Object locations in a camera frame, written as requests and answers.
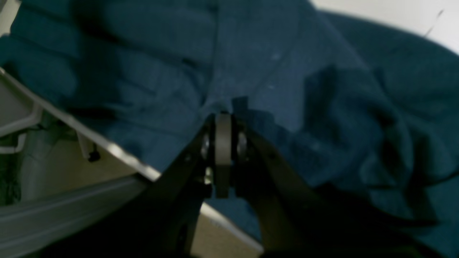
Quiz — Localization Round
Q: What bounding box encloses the blue T-shirt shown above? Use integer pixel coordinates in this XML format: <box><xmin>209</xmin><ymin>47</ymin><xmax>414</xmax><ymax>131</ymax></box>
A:
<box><xmin>1</xmin><ymin>0</ymin><xmax>459</xmax><ymax>258</ymax></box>

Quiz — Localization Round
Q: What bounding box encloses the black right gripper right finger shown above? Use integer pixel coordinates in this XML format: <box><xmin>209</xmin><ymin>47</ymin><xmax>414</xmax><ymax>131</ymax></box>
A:
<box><xmin>231</xmin><ymin>117</ymin><xmax>422</xmax><ymax>258</ymax></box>

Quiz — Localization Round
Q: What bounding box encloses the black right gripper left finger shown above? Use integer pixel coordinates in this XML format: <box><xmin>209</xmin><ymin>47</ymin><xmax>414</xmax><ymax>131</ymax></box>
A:
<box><xmin>40</xmin><ymin>114</ymin><xmax>232</xmax><ymax>258</ymax></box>

